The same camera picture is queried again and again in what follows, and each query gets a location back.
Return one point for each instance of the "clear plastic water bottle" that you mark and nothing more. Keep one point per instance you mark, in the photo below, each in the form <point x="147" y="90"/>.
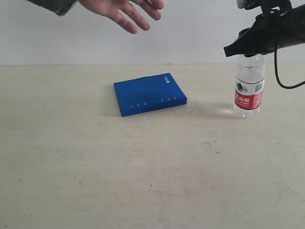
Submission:
<point x="249" y="85"/>

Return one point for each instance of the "grey knit sleeve forearm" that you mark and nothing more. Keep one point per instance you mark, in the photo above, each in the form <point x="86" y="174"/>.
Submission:
<point x="59" y="7"/>

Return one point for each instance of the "person's open hand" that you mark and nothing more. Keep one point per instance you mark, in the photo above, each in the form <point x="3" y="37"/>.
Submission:
<point x="123" y="12"/>

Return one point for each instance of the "blue ring binder notebook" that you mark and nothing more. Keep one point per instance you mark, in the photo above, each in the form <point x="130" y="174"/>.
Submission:
<point x="148" y="93"/>

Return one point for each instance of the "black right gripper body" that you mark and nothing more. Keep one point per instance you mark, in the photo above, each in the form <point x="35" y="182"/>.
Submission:
<point x="277" y="31"/>

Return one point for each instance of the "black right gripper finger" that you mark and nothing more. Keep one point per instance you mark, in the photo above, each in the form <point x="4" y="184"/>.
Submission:
<point x="242" y="45"/>

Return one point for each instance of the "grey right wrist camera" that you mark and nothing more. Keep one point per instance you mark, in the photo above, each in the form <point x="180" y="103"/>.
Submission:
<point x="246" y="4"/>

